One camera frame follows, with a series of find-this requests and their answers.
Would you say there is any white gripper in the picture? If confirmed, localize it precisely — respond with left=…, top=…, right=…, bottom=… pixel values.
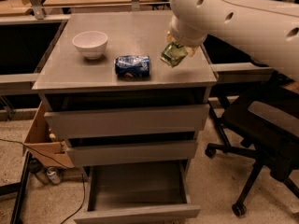
left=166, top=16, right=207, bottom=57

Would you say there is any green can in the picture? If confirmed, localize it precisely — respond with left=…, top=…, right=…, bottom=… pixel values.
left=161, top=42, right=188, bottom=67

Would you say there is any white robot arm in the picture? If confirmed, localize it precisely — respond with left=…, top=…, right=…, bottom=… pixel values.
left=169, top=0, right=299, bottom=81

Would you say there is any blue crushed can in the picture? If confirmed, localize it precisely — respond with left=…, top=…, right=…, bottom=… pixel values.
left=114, top=55, right=150, bottom=77

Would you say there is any grey drawer cabinet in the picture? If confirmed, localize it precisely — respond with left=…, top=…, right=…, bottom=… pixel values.
left=32, top=10, right=218, bottom=224

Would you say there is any grey middle drawer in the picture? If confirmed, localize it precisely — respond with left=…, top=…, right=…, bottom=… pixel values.
left=67, top=140, right=197, bottom=167

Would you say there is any grey drawer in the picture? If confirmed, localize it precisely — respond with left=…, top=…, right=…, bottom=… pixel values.
left=67, top=140, right=197, bottom=167
left=45, top=105, right=209, bottom=139
left=74, top=161, right=200, bottom=224

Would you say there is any grey top drawer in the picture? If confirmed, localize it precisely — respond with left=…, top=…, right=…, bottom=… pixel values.
left=45, top=105, right=209, bottom=139

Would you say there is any grey bottom drawer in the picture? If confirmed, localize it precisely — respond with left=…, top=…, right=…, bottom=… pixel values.
left=74, top=161, right=200, bottom=224

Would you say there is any white bowl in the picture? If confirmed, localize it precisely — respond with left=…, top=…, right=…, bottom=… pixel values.
left=72, top=31, right=108, bottom=60

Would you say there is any black office chair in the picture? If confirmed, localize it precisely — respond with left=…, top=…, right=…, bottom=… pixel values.
left=205, top=72, right=299, bottom=217

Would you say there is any cardboard box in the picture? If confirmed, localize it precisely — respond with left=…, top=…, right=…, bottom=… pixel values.
left=24, top=103, right=74, bottom=168

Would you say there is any white bottle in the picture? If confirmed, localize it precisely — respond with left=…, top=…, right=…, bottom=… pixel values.
left=47, top=167, right=62, bottom=185

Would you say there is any dark bottle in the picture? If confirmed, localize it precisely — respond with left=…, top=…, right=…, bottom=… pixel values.
left=28, top=159, right=50, bottom=185

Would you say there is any black metal stand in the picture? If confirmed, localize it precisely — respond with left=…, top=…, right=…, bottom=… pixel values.
left=0, top=152, right=32, bottom=224

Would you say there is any black cable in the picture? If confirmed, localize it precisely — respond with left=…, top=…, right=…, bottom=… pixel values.
left=0, top=137, right=87, bottom=224

